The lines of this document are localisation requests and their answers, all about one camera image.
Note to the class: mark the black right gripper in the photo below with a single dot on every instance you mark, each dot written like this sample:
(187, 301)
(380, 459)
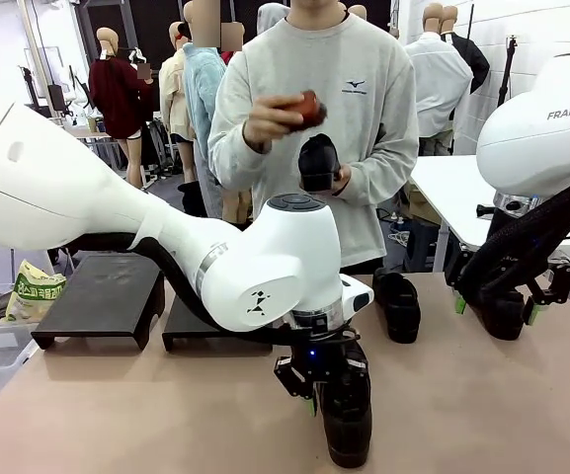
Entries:
(526, 261)

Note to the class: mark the person in grey sweatshirt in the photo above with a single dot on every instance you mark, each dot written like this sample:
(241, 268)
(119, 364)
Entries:
(363, 99)

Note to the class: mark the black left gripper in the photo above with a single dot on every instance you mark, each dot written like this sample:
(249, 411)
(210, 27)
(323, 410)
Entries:
(324, 363)

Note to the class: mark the background person with headset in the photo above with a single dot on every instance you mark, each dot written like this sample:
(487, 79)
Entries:
(143, 71)

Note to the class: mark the mannequin in white shirt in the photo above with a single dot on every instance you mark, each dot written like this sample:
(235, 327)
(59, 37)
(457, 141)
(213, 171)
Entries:
(437, 89)

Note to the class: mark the brown shoe brush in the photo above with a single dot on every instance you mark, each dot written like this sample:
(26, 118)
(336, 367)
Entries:
(306, 111)

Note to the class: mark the mannequin in dark red sweater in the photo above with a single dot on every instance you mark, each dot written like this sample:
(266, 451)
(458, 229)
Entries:
(116, 99)

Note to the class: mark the brown cardboard box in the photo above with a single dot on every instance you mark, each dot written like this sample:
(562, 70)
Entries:
(420, 205)

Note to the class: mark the mannequin in black jacket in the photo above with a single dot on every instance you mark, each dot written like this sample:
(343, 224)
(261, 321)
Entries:
(474, 64)

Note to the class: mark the mannequin in red top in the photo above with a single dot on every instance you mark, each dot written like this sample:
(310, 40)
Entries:
(230, 37)

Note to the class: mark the person's right hand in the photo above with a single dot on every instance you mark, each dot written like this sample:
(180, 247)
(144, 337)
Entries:
(265, 121)

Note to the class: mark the mannequin in grey hoodie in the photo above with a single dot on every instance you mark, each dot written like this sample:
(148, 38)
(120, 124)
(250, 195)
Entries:
(272, 17)

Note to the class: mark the person's right forearm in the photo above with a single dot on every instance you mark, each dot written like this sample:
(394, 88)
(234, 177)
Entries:
(230, 148)

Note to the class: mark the black light stand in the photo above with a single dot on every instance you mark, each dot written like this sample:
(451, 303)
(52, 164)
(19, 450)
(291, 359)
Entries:
(28, 84)

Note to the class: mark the green yellow snack bag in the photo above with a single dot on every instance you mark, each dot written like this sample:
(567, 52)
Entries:
(32, 296)

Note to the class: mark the mannequin in light blue fleece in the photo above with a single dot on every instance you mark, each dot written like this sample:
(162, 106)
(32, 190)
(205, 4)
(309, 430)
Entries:
(205, 89)

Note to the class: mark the black shoe stand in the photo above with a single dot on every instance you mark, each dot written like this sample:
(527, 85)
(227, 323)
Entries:
(190, 341)
(102, 296)

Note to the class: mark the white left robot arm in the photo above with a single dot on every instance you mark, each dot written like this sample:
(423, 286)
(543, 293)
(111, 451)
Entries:
(116, 207)

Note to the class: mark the black tripod pole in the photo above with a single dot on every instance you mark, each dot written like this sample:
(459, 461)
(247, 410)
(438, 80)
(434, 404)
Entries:
(509, 74)

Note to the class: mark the person's left hand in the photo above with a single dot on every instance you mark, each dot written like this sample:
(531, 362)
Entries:
(345, 179)

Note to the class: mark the person's left forearm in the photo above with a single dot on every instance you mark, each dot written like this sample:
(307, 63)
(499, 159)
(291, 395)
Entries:
(388, 178)

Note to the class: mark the black tall boots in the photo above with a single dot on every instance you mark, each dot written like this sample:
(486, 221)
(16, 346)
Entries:
(190, 197)

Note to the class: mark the white table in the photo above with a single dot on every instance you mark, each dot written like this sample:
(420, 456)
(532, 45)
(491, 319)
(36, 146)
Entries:
(442, 197)

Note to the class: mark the mannequin in cream jacket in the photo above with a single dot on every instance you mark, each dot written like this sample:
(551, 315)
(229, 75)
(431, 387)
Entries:
(173, 99)

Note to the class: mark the tan mannequin legs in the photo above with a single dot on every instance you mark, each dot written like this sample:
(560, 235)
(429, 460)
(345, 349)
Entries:
(237, 210)

